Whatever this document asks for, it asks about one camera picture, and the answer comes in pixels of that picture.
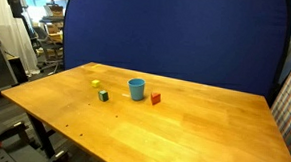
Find black floor equipment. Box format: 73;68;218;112
0;117;72;162

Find yellow cube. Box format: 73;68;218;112
90;79;101;89

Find green cube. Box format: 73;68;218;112
97;90;110;103

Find red cube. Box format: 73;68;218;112
149;91;162;107

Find black table leg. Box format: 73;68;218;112
23;112;59;159

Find blue fabric backdrop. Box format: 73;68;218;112
59;0;291;107

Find cluttered metal shelf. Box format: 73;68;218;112
29;1;67;75

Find blue plastic cup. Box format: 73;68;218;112
126;77;147;102

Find white curtain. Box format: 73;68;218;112
0;0;45;77

